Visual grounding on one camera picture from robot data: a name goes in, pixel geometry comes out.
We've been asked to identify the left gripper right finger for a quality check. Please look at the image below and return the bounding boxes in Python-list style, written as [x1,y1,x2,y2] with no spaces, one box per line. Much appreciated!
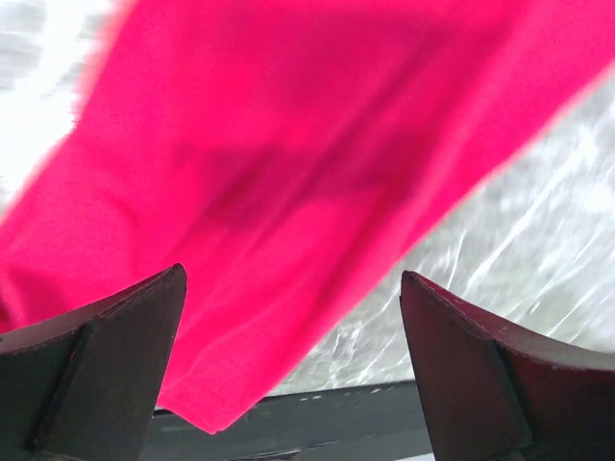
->
[400,271,614,460]

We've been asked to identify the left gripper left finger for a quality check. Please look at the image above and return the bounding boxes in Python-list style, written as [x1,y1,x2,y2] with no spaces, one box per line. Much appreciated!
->
[1,264,186,460]

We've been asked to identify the magenta t shirt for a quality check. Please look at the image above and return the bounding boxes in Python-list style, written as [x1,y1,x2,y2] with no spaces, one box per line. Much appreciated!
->
[1,1,614,433]

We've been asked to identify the black base beam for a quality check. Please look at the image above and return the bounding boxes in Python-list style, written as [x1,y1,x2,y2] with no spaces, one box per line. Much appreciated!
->
[142,381,431,460]

